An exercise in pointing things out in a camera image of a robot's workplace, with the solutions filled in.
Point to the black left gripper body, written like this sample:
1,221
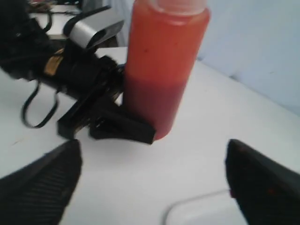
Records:
103,92

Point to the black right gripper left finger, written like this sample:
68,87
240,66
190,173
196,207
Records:
39,193

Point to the white rectangular plastic tray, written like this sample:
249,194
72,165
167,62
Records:
217,208

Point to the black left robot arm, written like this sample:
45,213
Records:
27,52

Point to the red sauce squeeze bottle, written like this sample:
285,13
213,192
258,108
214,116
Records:
163,44

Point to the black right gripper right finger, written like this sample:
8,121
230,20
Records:
266,192

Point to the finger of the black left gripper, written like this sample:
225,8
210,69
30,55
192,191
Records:
111,121

